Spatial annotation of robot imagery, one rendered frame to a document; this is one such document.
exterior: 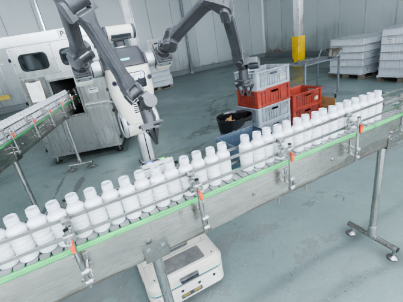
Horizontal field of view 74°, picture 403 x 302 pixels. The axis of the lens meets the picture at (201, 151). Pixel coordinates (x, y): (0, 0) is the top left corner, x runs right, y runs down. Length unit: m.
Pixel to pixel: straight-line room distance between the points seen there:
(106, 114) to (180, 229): 3.70
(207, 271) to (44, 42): 3.88
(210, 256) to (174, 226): 0.83
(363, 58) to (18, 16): 11.63
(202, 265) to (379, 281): 1.13
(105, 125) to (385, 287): 4.07
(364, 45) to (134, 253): 7.52
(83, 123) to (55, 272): 3.83
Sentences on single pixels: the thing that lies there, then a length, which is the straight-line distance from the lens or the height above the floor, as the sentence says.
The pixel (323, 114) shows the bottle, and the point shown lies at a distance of 1.47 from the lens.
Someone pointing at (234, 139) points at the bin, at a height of 0.89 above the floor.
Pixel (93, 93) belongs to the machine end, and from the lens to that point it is 4.62.
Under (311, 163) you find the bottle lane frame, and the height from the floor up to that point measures 0.93.
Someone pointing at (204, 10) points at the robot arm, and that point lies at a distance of 1.31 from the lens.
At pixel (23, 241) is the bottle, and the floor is 1.08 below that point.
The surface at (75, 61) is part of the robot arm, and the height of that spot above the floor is 1.57.
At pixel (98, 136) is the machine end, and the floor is 0.34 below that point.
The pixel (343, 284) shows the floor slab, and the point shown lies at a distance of 2.12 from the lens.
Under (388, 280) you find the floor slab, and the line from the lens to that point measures 2.23.
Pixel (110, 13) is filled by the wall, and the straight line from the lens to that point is 13.24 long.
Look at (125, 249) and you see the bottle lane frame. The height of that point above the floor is 0.91.
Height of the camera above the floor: 1.58
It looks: 23 degrees down
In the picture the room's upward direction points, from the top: 9 degrees counter-clockwise
